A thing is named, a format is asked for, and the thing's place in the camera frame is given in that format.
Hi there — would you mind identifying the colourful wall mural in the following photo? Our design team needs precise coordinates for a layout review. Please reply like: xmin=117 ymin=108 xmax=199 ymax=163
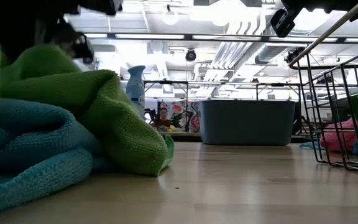
xmin=158 ymin=100 xmax=201 ymax=133

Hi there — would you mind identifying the light blue spray bottle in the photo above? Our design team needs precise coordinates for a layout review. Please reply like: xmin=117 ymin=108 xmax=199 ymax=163
xmin=125 ymin=65 xmax=147 ymax=121

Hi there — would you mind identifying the round white ceiling lamp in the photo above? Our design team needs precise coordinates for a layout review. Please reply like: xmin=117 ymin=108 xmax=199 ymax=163
xmin=162 ymin=4 xmax=180 ymax=26

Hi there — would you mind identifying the pink microfiber towel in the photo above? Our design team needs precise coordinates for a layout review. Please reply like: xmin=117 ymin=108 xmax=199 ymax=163
xmin=319 ymin=118 xmax=358 ymax=153

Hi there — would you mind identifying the long ceiling light bar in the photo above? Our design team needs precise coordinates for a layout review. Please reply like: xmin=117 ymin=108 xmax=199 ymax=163
xmin=84 ymin=32 xmax=358 ymax=44

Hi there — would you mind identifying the black round ceiling camera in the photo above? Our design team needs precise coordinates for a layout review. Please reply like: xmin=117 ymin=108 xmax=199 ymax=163
xmin=185 ymin=48 xmax=197 ymax=62
xmin=286 ymin=46 xmax=306 ymax=65

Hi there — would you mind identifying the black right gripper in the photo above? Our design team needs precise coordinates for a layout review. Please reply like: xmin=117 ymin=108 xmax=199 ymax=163
xmin=270 ymin=0 xmax=358 ymax=39

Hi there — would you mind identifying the black wire basket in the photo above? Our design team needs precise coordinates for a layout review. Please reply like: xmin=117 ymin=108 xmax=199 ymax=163
xmin=288 ymin=0 xmax=358 ymax=177

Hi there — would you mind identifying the person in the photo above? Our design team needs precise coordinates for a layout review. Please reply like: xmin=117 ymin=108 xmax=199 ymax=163
xmin=155 ymin=107 xmax=172 ymax=129

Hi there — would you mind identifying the grey plastic bin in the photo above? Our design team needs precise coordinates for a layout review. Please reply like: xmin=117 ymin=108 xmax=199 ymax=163
xmin=197 ymin=98 xmax=297 ymax=146

